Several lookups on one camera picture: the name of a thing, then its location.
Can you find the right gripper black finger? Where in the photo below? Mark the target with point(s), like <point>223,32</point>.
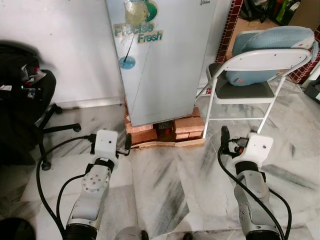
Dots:
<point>225,134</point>

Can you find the black clothes pile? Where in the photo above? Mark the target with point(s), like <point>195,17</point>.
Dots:
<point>15,60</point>

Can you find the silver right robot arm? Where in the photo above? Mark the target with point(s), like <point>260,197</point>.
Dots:
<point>252,195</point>

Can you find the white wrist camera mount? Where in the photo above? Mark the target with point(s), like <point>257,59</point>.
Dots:
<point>106,142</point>
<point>257,147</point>

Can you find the silver fridge door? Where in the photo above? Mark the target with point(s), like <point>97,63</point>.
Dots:
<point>160,75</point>

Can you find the wooden board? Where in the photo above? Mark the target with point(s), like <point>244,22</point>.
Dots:
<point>165,145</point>

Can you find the light blue plastic tub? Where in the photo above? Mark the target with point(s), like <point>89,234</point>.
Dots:
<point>270,39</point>

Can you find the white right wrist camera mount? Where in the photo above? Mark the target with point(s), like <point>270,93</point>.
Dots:
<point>257,147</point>

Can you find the grey right robot leg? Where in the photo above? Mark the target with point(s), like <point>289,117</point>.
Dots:
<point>191,236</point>

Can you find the black office chair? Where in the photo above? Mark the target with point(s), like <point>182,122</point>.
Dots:
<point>45,92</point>

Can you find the black backpack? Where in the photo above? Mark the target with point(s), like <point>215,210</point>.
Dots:
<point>262,9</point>

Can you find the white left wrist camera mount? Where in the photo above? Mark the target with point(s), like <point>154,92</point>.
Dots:
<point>106,142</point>

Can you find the red brick stack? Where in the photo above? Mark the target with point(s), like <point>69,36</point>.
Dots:
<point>140,131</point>
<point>189,125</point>

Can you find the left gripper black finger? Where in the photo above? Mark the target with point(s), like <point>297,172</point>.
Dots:
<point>128,141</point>

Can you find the white folding chair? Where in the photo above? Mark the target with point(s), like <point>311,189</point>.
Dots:
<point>260,59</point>

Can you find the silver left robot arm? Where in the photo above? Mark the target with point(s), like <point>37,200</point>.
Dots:
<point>92,190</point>

